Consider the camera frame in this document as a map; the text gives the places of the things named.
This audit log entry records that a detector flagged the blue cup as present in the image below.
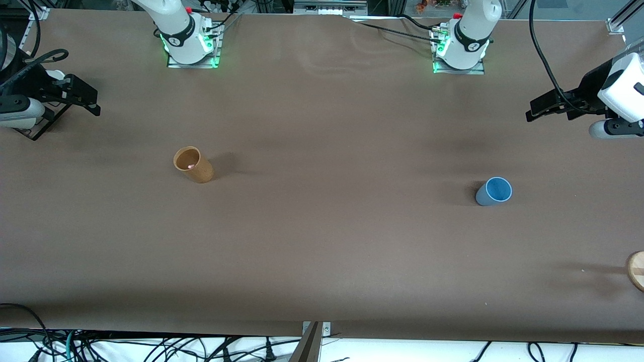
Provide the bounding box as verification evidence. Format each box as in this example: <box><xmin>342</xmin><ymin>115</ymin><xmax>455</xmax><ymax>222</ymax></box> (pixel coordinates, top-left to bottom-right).
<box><xmin>475</xmin><ymin>176</ymin><xmax>513</xmax><ymax>207</ymax></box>

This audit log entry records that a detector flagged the black cup rack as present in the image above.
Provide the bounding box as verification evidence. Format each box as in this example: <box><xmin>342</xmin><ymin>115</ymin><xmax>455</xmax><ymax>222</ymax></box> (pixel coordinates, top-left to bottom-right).
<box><xmin>10</xmin><ymin>98</ymin><xmax>72</xmax><ymax>141</ymax></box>

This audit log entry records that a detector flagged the pale grey cup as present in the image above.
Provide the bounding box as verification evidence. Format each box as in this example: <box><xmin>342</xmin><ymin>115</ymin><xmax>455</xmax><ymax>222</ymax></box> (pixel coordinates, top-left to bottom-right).
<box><xmin>0</xmin><ymin>117</ymin><xmax>38</xmax><ymax>130</ymax></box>

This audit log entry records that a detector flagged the brown cup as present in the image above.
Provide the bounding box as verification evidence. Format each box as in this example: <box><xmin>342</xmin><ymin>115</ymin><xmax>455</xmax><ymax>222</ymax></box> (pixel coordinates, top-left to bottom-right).
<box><xmin>173</xmin><ymin>146</ymin><xmax>214</xmax><ymax>184</ymax></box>

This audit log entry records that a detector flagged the round wooden coaster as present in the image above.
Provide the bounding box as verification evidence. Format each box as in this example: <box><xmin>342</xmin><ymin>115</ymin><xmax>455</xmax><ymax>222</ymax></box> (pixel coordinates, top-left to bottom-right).
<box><xmin>626</xmin><ymin>251</ymin><xmax>644</xmax><ymax>293</ymax></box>

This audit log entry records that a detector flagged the grey power strip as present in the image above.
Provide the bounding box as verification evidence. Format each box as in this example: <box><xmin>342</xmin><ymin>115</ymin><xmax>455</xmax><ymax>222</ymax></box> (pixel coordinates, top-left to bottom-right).
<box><xmin>293</xmin><ymin>0</ymin><xmax>368</xmax><ymax>16</ymax></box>

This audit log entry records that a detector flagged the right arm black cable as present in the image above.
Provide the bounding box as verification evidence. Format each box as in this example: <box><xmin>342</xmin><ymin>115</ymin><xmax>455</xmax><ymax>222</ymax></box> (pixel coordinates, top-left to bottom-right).
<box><xmin>0</xmin><ymin>49</ymin><xmax>69</xmax><ymax>94</ymax></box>

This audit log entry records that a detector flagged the black cable on table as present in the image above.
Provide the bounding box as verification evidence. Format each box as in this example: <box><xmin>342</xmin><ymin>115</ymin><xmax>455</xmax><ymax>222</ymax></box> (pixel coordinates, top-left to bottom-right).
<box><xmin>351</xmin><ymin>14</ymin><xmax>444</xmax><ymax>44</ymax></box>

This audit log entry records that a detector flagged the black looped floor cable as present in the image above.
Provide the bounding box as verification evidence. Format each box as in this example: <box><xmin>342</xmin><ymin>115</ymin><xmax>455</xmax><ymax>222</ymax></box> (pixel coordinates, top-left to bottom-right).
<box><xmin>0</xmin><ymin>303</ymin><xmax>51</xmax><ymax>352</ymax></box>

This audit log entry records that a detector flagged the metal table bracket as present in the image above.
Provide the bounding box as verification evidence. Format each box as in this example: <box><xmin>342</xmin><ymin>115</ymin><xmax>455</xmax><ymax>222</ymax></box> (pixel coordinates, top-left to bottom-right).
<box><xmin>289</xmin><ymin>321</ymin><xmax>332</xmax><ymax>362</ymax></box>

